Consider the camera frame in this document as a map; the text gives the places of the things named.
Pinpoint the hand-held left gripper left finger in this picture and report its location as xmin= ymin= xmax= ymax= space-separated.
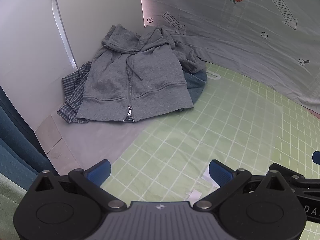
xmin=30 ymin=159 xmax=127 ymax=212

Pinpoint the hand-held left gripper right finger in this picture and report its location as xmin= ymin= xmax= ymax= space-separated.
xmin=194 ymin=159 xmax=297 ymax=212

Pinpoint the grey zip hoodie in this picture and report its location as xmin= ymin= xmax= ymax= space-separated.
xmin=76 ymin=24 xmax=207 ymax=123

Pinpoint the white paper tag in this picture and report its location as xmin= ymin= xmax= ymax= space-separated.
xmin=202 ymin=171 xmax=220 ymax=188
xmin=186 ymin=190 xmax=203 ymax=202

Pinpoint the green grid mat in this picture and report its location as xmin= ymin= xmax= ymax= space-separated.
xmin=100 ymin=62 xmax=320 ymax=240

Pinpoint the plaid shirt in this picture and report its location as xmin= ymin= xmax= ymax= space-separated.
xmin=57 ymin=61 xmax=134 ymax=124

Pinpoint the blue denim garment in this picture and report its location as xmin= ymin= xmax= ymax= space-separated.
xmin=184 ymin=62 xmax=208 ymax=105

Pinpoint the blue curtain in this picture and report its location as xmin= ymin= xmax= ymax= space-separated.
xmin=0 ymin=85 xmax=59 ymax=200

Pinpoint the light green cloth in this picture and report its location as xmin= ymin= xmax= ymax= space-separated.
xmin=0 ymin=172 xmax=28 ymax=240

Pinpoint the grey printed sheet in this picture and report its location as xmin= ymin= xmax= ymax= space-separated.
xmin=138 ymin=0 xmax=320 ymax=112

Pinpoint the metal wall strip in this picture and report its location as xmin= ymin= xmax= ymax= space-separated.
xmin=49 ymin=0 xmax=78 ymax=72

